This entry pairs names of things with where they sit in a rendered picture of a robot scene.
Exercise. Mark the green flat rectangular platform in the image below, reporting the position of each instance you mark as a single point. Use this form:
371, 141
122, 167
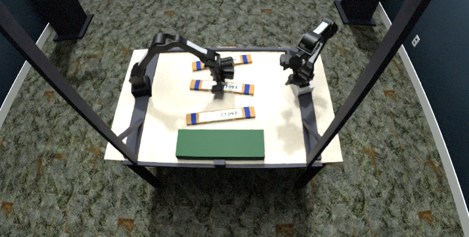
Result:
220, 144

